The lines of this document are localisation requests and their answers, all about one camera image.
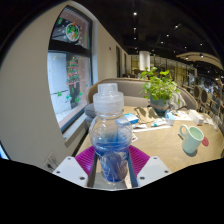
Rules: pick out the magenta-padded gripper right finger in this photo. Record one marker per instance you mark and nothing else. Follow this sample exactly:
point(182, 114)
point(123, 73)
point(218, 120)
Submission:
point(154, 169)

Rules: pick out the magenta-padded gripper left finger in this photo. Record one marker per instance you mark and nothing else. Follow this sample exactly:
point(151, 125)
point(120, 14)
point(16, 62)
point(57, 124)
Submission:
point(70, 170)

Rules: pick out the clear bottle with blue label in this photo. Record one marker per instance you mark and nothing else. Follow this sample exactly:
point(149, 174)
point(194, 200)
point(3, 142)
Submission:
point(111, 140)

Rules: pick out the white blister pill pack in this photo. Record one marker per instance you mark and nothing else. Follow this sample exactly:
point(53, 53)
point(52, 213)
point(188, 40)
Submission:
point(134, 137)

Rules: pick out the white teal pen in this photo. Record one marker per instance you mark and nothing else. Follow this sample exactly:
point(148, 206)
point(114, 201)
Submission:
point(156, 124)

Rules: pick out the pale green mug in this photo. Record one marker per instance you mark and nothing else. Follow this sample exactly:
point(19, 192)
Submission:
point(191, 140)

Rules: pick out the light blue tissue pack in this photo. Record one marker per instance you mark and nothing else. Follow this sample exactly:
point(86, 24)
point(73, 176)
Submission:
point(170, 117)

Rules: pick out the small blue white box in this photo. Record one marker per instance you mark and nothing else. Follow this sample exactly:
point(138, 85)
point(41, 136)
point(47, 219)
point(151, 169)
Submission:
point(132, 118)

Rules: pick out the flat round red coaster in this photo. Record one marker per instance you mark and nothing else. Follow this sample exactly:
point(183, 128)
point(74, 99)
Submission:
point(206, 141)

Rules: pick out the printed white paper sheets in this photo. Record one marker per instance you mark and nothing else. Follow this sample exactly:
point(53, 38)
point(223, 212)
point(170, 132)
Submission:
point(184, 115)

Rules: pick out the long white carton box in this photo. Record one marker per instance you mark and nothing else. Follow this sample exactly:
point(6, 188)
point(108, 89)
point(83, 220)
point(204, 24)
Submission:
point(196, 116)

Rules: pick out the grey white chevron pillow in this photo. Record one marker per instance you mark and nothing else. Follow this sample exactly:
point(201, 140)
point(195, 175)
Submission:
point(180, 100)

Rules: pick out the green potted plant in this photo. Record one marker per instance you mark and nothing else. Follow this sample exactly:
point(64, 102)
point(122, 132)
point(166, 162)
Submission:
point(160, 88)

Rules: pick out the white round column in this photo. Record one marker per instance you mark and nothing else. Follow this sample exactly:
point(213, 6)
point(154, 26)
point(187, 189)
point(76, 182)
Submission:
point(144, 60)

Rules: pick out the group of ceiling spotlights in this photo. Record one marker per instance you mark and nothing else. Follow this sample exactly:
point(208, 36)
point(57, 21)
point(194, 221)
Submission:
point(135, 14)

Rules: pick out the white wall socket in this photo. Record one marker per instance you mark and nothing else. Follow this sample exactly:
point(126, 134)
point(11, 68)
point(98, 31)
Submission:
point(51, 162)

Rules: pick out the grey sofa with wooden frame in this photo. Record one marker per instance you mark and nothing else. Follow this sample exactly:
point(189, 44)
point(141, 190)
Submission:
point(128, 88)

